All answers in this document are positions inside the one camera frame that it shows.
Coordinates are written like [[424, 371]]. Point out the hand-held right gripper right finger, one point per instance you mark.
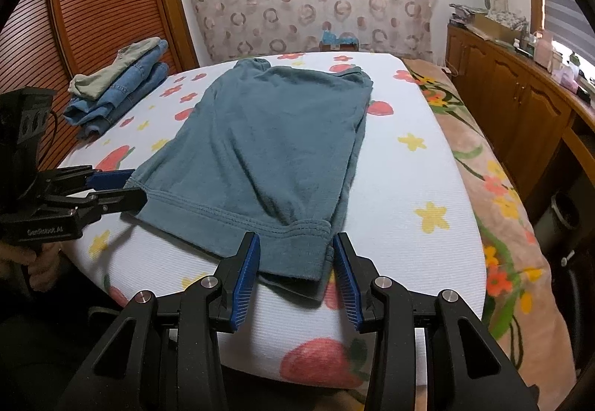
[[347, 281]]

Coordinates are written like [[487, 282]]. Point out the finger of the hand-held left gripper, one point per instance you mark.
[[123, 199], [111, 178]]

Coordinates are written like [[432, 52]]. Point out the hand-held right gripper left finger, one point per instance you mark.
[[244, 281]]

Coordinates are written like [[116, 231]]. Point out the blue-grey t-shirt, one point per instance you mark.
[[260, 151]]

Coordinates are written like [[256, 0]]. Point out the folded khaki pants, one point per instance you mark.
[[111, 72]]

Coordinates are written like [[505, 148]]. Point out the person's left hand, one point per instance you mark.
[[42, 260]]

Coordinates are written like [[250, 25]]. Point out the folded blue jeans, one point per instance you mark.
[[125, 95]]

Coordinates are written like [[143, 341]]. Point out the white strawberry print mat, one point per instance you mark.
[[409, 188]]

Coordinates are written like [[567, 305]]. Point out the wooden louvred wardrobe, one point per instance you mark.
[[107, 11]]

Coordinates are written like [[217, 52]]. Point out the floral blanket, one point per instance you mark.
[[511, 253]]

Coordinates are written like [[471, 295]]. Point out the dark trash bin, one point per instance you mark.
[[558, 225]]

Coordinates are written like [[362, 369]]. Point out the cardboard box with blue items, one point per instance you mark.
[[338, 43]]

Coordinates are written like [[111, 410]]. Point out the wooden cabinet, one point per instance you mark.
[[511, 100]]

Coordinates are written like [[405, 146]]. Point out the open cardboard box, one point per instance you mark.
[[490, 28]]

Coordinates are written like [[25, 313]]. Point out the pile of printed packets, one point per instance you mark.
[[465, 14]]

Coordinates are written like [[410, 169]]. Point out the pink tissue pack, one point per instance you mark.
[[569, 79]]

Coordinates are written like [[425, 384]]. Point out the pink bottle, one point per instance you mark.
[[544, 49]]

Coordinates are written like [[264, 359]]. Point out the patterned cloth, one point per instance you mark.
[[509, 18]]

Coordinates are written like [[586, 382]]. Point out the small potted plant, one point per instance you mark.
[[575, 59]]

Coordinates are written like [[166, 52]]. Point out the striped window blind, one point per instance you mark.
[[569, 16]]

